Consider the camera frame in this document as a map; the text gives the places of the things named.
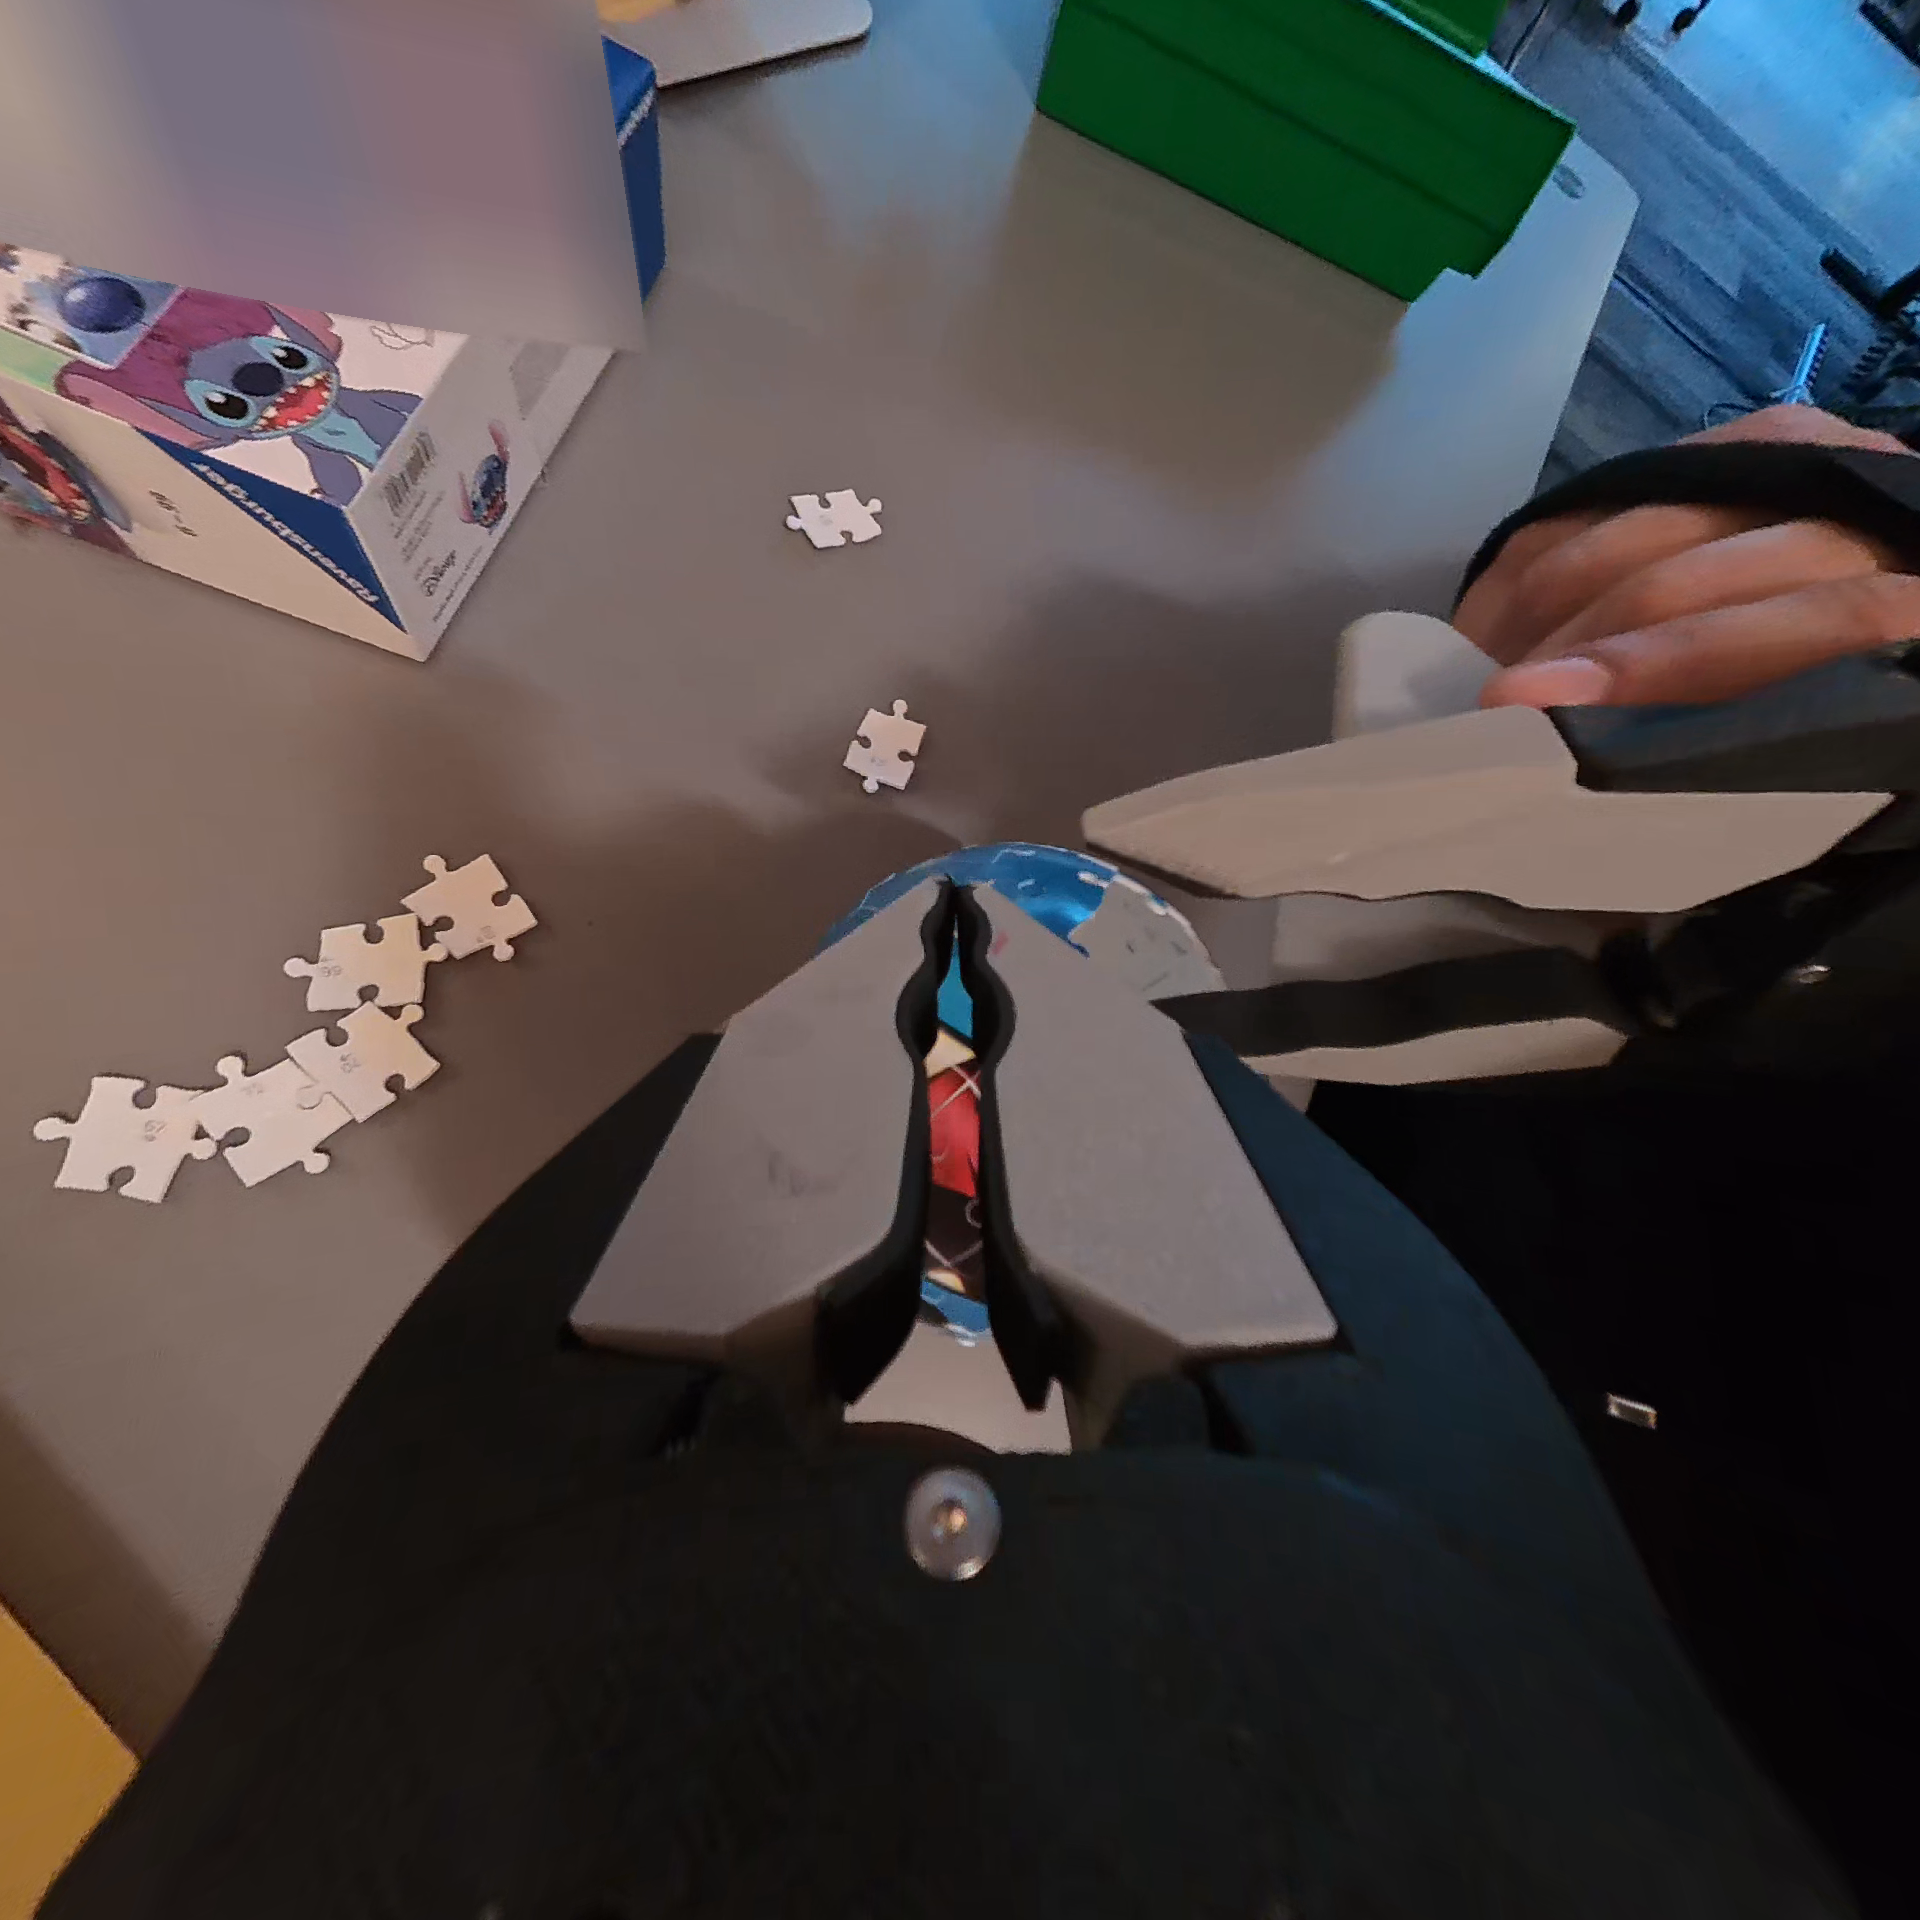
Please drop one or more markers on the white puzzle piece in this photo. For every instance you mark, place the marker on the white puzzle piece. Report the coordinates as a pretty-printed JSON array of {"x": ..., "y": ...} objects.
[
  {"x": 271, "y": 1122},
  {"x": 885, "y": 747},
  {"x": 369, "y": 1060},
  {"x": 369, "y": 962},
  {"x": 472, "y": 905},
  {"x": 129, "y": 1140},
  {"x": 832, "y": 518}
]

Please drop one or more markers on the yellow box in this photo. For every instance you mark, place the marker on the yellow box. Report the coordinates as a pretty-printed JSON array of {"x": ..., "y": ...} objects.
[{"x": 44, "y": 1771}]

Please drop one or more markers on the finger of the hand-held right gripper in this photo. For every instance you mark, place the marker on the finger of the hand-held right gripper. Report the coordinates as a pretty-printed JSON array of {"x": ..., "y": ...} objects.
[
  {"x": 1440, "y": 1035},
  {"x": 1394, "y": 810}
]

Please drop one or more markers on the green box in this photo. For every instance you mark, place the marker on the green box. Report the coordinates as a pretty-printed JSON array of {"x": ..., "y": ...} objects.
[{"x": 1274, "y": 104}]

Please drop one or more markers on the blue puzzle ball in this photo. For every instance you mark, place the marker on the blue puzzle ball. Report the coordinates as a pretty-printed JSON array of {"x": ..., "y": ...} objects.
[{"x": 1050, "y": 892}]

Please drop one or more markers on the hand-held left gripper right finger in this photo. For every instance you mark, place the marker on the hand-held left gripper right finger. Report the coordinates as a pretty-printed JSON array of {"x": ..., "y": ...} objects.
[{"x": 1155, "y": 1184}]

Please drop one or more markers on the person's right hand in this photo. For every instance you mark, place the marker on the person's right hand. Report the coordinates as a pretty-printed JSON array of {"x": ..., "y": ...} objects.
[{"x": 1694, "y": 614}]

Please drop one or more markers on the blue box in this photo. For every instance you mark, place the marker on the blue box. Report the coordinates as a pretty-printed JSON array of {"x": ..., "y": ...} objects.
[{"x": 639, "y": 164}]

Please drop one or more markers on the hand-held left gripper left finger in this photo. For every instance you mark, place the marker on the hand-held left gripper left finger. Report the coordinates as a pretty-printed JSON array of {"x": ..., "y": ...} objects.
[{"x": 721, "y": 1170}]

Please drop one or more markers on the cartoon print puzzle box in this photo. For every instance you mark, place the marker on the cartoon print puzzle box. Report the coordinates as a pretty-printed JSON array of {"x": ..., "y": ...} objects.
[{"x": 271, "y": 391}]

